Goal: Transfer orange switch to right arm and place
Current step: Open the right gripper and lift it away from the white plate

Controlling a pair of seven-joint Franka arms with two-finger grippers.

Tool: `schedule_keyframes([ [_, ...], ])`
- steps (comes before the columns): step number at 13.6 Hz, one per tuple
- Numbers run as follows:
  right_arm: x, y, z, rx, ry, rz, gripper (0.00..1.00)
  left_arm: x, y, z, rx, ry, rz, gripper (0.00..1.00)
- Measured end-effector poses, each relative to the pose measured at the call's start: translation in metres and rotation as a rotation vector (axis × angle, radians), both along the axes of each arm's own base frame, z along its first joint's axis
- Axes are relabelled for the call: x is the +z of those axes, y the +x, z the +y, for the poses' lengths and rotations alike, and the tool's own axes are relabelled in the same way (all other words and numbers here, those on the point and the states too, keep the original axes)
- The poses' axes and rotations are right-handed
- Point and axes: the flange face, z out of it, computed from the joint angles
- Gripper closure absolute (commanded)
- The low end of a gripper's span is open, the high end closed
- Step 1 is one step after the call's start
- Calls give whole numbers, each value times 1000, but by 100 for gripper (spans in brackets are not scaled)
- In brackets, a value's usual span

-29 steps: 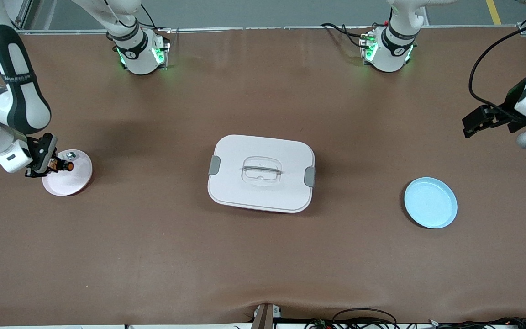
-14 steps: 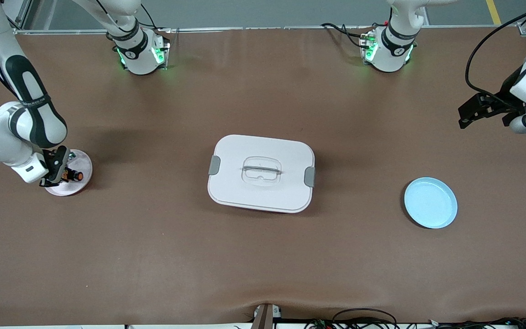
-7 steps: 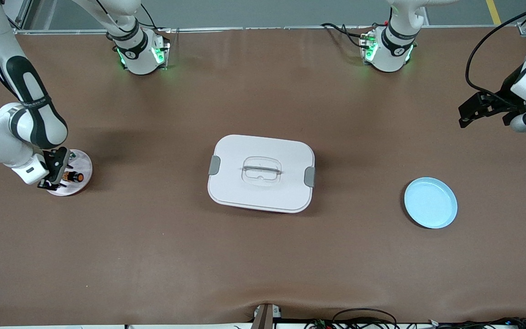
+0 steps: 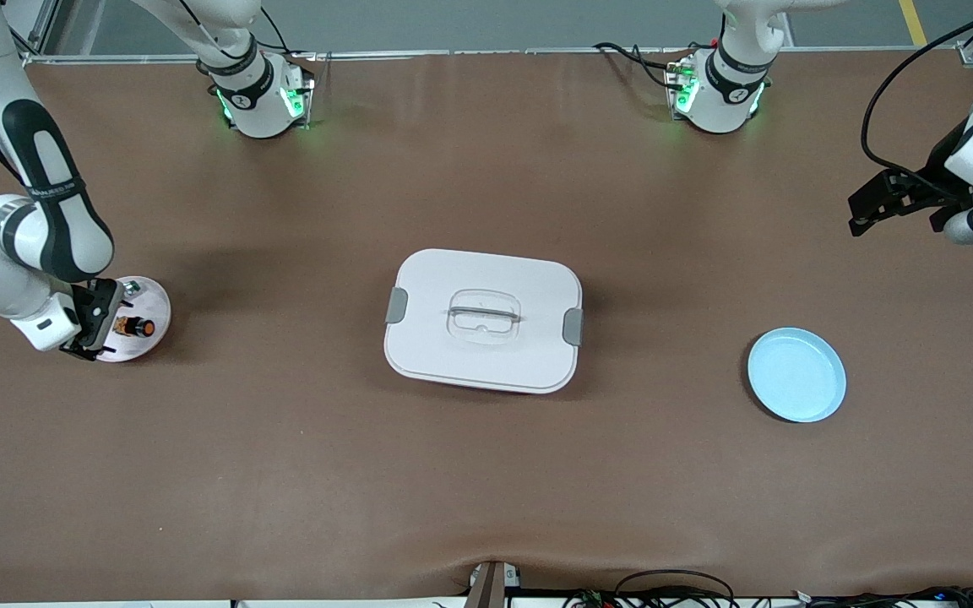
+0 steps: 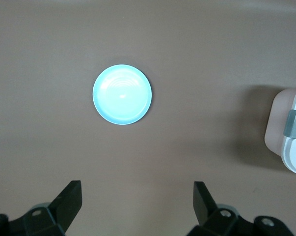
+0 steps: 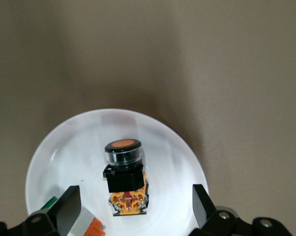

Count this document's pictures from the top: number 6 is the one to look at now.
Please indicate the white round plate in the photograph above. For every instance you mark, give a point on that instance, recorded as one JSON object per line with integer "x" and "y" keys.
{"x": 167, "y": 159}

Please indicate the green and white switch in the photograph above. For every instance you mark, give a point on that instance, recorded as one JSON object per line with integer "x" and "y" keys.
{"x": 86, "y": 221}

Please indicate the orange push button switch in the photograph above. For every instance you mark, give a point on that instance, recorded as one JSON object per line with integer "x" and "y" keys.
{"x": 124, "y": 179}

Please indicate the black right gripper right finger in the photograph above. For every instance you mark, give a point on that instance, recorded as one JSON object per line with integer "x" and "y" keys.
{"x": 204, "y": 211}

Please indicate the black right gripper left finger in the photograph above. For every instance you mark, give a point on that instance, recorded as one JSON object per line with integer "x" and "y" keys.
{"x": 61, "y": 211}

